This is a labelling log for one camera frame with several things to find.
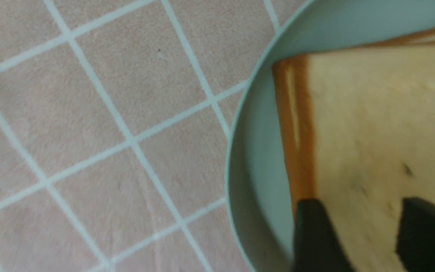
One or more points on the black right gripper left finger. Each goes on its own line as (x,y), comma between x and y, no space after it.
(316,247)

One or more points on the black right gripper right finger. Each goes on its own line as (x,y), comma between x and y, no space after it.
(416,237)

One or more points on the toast slice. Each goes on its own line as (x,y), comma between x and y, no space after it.
(374,121)
(290,77)

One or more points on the teal green centre plate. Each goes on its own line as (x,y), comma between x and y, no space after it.
(258,198)

